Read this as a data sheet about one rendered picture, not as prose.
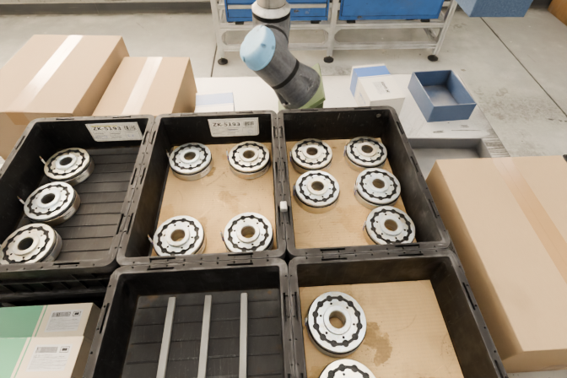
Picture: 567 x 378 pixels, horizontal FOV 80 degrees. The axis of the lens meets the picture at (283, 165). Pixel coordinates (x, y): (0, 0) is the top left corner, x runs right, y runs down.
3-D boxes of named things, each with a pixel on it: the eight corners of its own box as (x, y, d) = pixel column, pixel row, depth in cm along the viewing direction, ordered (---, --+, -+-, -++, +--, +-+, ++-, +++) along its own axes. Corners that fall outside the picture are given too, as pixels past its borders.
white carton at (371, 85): (348, 87, 130) (352, 66, 123) (378, 83, 131) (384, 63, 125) (365, 121, 117) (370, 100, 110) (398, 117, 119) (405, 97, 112)
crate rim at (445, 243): (277, 116, 88) (276, 109, 86) (391, 112, 89) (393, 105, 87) (287, 262, 62) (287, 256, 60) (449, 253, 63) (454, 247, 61)
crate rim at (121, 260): (159, 121, 86) (156, 113, 85) (276, 116, 88) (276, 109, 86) (118, 272, 60) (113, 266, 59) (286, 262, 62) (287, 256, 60)
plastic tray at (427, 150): (405, 200, 96) (410, 189, 92) (391, 148, 109) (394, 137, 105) (501, 200, 96) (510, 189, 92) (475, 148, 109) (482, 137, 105)
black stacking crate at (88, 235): (56, 152, 92) (34, 120, 84) (167, 148, 94) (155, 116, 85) (-19, 299, 67) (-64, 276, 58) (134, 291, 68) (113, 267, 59)
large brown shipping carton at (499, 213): (411, 207, 94) (435, 159, 79) (516, 203, 95) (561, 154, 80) (470, 375, 68) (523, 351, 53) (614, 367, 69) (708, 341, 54)
